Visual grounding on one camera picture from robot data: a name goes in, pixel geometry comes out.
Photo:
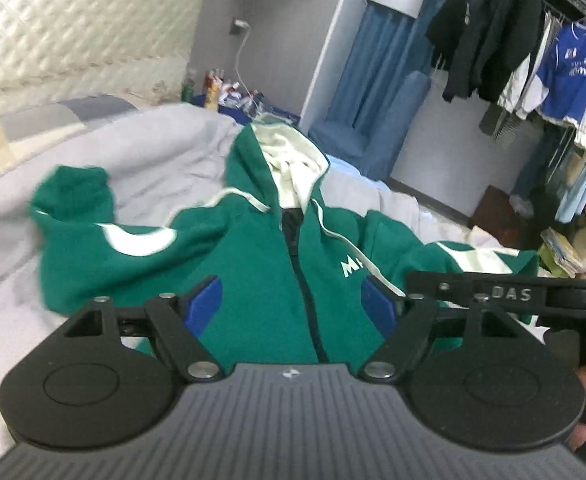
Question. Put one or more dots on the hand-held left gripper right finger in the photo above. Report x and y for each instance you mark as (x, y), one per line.
(377, 305)

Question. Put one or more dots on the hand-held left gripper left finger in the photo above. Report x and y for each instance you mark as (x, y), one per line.
(207, 305)

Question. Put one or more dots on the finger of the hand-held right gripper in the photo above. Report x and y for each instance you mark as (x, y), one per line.
(438, 287)

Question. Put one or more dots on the green zip hoodie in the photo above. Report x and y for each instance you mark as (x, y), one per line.
(263, 280)

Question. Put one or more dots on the yellow green cloth pile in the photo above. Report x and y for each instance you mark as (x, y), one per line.
(565, 255)

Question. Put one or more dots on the light blue hanging garment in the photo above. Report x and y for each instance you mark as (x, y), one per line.
(585, 175)

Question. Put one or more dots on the light blue cloth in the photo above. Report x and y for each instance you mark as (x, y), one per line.
(353, 167)

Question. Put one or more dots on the grey bed blanket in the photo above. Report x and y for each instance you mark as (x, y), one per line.
(143, 155)

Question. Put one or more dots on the blue covered chair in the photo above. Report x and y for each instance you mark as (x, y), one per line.
(398, 125)

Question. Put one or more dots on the black white striped shirt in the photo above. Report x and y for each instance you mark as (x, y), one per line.
(502, 127)

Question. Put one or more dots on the white jacket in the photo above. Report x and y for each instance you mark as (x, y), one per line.
(525, 97)

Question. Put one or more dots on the orange bottle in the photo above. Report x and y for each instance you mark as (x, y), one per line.
(213, 92)

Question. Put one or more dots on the cluster of small bottles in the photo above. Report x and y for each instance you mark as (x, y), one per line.
(233, 91)

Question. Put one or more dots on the blue and white jersey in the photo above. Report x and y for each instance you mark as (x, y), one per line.
(573, 77)

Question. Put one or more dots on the blue curtain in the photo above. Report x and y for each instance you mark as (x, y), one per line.
(373, 60)

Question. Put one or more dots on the patchwork pillow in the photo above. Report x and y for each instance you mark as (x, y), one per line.
(38, 130)

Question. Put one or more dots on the large black coat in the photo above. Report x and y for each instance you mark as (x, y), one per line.
(498, 45)

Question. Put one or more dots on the small black jacket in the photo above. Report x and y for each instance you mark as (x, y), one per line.
(448, 25)

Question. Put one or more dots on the cream quilted headboard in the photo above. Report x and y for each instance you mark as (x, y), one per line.
(83, 25)

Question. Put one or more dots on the white wall charger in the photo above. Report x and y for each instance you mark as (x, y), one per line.
(239, 26)

